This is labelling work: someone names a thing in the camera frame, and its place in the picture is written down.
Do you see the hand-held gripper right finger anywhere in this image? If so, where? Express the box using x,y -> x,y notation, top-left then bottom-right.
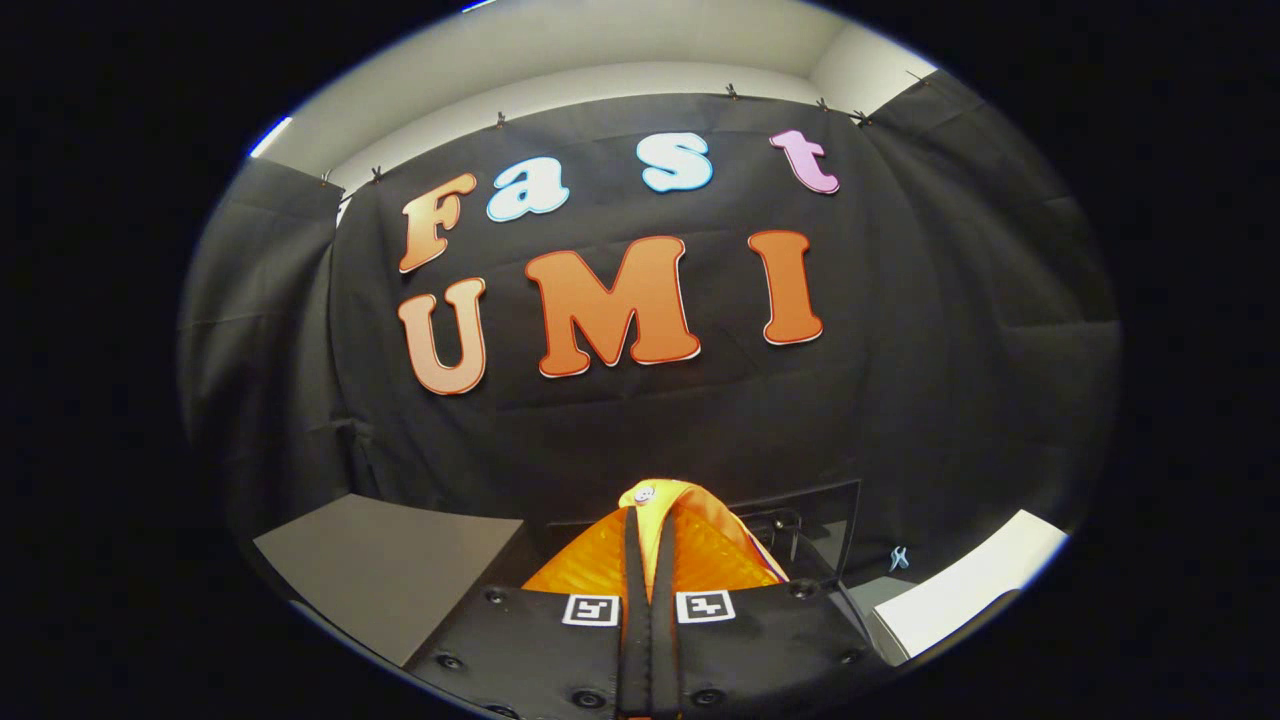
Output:
650,500 -> 896,720

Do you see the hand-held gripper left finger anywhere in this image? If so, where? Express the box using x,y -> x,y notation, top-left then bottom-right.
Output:
405,505 -> 651,720

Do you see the yellow polo shirt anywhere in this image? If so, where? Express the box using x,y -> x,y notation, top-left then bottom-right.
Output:
618,478 -> 791,601

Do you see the black backdrop cloth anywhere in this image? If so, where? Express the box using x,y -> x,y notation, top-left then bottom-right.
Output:
180,70 -> 1121,591

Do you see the row of black backdrop clips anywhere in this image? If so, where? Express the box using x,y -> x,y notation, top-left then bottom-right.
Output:
318,68 -> 926,189

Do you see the grey side platform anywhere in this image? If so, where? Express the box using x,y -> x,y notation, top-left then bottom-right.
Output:
253,493 -> 531,669

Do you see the white side platform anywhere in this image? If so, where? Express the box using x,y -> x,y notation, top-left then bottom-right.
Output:
870,508 -> 1071,661

